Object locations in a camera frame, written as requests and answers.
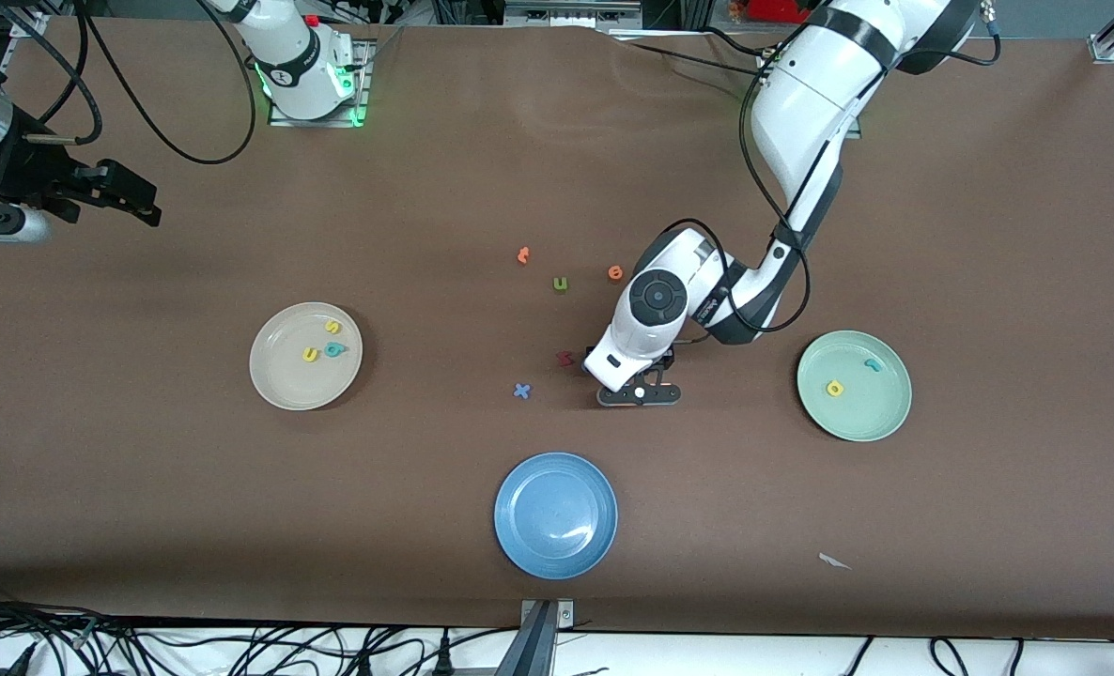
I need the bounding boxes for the grey metal box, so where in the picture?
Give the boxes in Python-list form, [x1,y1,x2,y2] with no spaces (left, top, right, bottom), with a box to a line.
[503,0,644,29]

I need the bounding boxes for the grey metal camera mount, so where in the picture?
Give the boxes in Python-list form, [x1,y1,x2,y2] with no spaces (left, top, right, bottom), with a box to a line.
[496,599,577,676]

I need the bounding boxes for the blue plate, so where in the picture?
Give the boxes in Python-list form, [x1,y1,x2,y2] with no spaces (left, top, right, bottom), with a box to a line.
[493,452,619,580]

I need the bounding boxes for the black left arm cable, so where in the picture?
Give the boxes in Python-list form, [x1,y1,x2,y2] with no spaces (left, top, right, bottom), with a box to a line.
[656,0,1001,344]

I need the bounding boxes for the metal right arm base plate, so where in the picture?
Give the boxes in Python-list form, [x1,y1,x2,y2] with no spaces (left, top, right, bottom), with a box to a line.
[266,38,377,129]

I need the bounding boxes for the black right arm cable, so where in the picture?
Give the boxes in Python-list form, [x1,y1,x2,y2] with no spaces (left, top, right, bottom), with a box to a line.
[0,0,259,166]

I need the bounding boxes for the red box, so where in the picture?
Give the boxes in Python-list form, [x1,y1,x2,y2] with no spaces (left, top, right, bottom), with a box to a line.
[748,0,823,24]

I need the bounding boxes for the beige brown plate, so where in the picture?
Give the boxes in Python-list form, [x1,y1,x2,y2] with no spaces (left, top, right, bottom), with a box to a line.
[249,301,364,411]

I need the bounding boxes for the green plate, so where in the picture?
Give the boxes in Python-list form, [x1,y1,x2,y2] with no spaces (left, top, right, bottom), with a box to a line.
[797,330,913,443]

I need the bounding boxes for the black base cable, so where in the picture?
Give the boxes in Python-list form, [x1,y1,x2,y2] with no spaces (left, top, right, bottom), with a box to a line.
[613,36,774,84]
[703,26,779,62]

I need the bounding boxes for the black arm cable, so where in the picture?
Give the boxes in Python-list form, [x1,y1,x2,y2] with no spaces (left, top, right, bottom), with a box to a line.
[656,0,1001,344]
[0,0,259,166]

